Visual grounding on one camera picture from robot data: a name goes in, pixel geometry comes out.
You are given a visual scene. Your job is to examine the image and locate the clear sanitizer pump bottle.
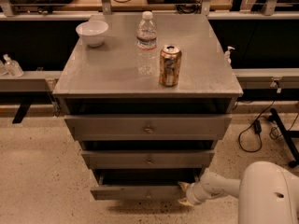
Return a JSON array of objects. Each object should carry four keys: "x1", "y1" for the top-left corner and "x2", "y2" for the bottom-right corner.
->
[{"x1": 3, "y1": 54, "x2": 24, "y2": 77}]

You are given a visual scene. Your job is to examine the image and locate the orange soda can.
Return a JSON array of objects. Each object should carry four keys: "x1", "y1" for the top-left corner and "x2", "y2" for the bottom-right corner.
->
[{"x1": 160, "y1": 45, "x2": 182, "y2": 87}]

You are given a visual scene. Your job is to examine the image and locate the grey bottom drawer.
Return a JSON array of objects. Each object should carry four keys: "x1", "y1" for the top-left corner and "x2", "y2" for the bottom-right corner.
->
[{"x1": 91, "y1": 168, "x2": 202, "y2": 200}]

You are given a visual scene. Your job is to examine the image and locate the small white pump bottle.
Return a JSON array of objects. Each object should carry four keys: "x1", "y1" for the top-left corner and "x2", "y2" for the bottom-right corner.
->
[{"x1": 224, "y1": 46, "x2": 235, "y2": 63}]

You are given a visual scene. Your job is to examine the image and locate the grey drawer cabinet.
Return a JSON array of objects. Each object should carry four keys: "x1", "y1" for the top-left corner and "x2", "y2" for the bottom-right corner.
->
[{"x1": 51, "y1": 12, "x2": 244, "y2": 185}]

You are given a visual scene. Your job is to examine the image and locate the grey middle drawer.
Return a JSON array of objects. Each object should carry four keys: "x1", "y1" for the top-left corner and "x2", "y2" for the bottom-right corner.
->
[{"x1": 81, "y1": 150, "x2": 214, "y2": 169}]

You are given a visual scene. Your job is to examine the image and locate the clear plastic water bottle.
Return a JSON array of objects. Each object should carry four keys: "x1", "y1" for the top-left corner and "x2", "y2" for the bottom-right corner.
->
[{"x1": 136, "y1": 11, "x2": 157, "y2": 76}]

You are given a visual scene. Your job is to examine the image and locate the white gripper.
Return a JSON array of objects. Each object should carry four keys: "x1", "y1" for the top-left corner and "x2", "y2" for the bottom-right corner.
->
[{"x1": 178, "y1": 181, "x2": 208, "y2": 206}]

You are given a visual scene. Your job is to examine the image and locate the white bowl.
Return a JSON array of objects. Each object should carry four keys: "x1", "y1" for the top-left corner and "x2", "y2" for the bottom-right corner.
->
[{"x1": 76, "y1": 21, "x2": 108, "y2": 47}]

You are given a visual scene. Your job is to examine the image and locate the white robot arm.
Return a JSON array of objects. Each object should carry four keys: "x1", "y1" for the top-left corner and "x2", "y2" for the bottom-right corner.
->
[{"x1": 178, "y1": 161, "x2": 299, "y2": 224}]

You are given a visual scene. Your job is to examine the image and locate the grey top drawer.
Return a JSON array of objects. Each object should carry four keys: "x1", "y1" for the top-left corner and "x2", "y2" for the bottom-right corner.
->
[{"x1": 64, "y1": 114, "x2": 232, "y2": 141}]

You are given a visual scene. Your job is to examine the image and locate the grey metal rail frame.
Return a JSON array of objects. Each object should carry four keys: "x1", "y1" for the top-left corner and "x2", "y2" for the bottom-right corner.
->
[{"x1": 0, "y1": 0, "x2": 299, "y2": 93}]

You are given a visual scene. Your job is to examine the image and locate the black stand leg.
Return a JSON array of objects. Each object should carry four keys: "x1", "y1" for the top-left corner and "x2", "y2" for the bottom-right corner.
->
[{"x1": 270, "y1": 108, "x2": 299, "y2": 168}]

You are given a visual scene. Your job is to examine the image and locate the black floor cable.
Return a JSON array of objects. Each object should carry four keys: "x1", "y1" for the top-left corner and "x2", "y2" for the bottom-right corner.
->
[{"x1": 237, "y1": 79, "x2": 299, "y2": 153}]

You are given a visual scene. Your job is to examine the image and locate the grey drawer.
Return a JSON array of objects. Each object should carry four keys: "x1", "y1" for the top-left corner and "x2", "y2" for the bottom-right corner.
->
[
  {"x1": 91, "y1": 168, "x2": 202, "y2": 200},
  {"x1": 64, "y1": 114, "x2": 232, "y2": 141},
  {"x1": 81, "y1": 150, "x2": 214, "y2": 169}
]

